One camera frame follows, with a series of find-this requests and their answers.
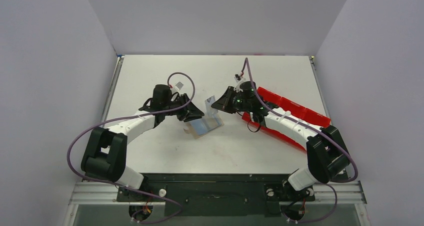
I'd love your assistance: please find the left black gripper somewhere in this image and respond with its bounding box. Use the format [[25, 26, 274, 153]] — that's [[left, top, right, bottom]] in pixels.
[[163, 94, 204, 122]]

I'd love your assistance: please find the light blue credit card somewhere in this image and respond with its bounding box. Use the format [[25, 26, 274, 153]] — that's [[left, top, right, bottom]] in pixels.
[[205, 96, 218, 118]]

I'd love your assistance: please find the beige leather card holder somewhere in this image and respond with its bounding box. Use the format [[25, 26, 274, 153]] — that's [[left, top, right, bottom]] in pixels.
[[183, 114, 224, 139]]

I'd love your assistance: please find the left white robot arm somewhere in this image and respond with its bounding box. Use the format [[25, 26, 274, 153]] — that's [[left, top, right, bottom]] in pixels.
[[81, 84, 205, 201]]

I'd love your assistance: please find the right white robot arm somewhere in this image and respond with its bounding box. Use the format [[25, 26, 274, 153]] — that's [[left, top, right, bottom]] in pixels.
[[211, 81, 351, 199]]

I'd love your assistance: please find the red plastic bin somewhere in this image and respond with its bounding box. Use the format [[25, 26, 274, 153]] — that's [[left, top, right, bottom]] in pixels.
[[242, 87, 331, 151]]

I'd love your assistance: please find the black looped cable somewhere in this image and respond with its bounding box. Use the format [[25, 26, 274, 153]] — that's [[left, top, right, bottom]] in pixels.
[[246, 113, 263, 133]]

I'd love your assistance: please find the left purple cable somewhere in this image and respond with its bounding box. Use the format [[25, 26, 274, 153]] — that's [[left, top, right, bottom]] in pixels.
[[66, 72, 197, 215]]

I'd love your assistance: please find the purple cable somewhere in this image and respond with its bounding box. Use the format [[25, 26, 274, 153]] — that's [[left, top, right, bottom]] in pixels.
[[243, 57, 359, 223], [66, 72, 197, 215]]

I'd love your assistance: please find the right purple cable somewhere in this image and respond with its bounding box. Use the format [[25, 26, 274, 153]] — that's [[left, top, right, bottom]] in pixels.
[[243, 57, 359, 223]]

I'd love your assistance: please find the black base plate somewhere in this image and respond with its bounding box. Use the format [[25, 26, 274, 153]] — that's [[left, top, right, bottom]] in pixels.
[[116, 173, 319, 217]]

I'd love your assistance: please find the aluminium frame rail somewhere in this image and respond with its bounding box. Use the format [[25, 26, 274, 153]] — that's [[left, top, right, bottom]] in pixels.
[[77, 55, 359, 225]]

